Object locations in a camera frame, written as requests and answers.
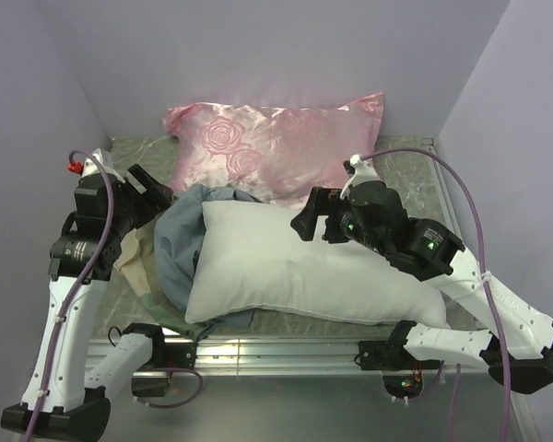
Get black right controller box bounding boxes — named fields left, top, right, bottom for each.
left=382, top=374, right=424, bottom=401

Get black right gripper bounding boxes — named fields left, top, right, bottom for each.
left=290, top=185, right=389, bottom=256

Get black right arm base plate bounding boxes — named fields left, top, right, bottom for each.
left=355, top=341, right=414, bottom=371

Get blue-grey pillowcase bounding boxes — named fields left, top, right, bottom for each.
left=154, top=184, right=262, bottom=313

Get black left controller box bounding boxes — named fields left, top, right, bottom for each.
left=130, top=373, right=171, bottom=398

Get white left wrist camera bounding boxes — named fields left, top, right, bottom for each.
left=67, top=148, right=123, bottom=180

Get aluminium front frame rail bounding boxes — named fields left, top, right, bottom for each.
left=136, top=331, right=493, bottom=377

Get pink rose satin pillow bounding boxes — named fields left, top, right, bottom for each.
left=162, top=92, right=384, bottom=207

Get beige olive cloth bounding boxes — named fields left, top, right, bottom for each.
left=114, top=215, right=207, bottom=342

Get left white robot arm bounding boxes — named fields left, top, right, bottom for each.
left=0, top=165, right=172, bottom=441

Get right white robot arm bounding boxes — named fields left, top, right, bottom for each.
left=290, top=180, right=553, bottom=394

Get white pillow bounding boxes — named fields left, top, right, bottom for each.
left=185, top=201, right=448, bottom=329

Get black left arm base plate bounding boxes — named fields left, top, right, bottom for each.
left=161, top=341, right=197, bottom=369

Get black controller box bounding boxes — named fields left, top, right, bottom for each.
left=130, top=373, right=171, bottom=398
left=382, top=374, right=424, bottom=401

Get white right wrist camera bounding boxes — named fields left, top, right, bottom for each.
left=340, top=154, right=381, bottom=199

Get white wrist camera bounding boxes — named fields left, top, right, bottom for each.
left=340, top=154, right=381, bottom=199
left=67, top=148, right=123, bottom=180

